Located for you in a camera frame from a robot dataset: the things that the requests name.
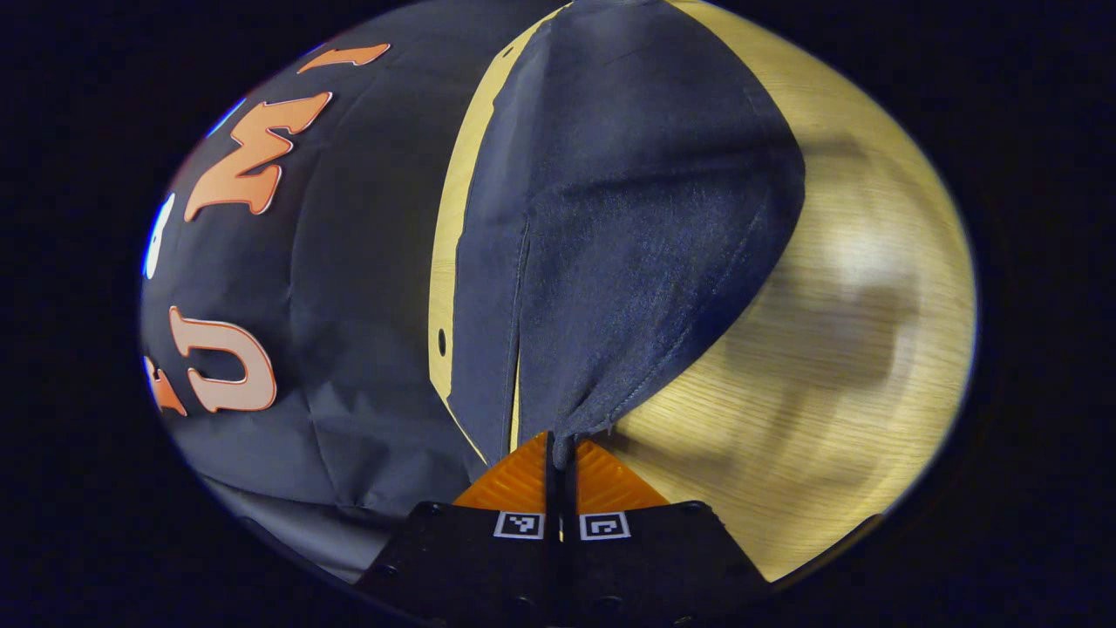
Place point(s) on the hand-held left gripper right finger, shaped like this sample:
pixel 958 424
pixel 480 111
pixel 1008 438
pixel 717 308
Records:
pixel 645 567

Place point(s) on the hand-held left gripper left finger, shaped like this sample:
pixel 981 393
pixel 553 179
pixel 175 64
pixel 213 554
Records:
pixel 488 567

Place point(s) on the dark blue jeans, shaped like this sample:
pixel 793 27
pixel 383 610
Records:
pixel 628 218

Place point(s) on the black backdrop cloth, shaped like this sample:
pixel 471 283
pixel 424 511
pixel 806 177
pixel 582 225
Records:
pixel 349 305

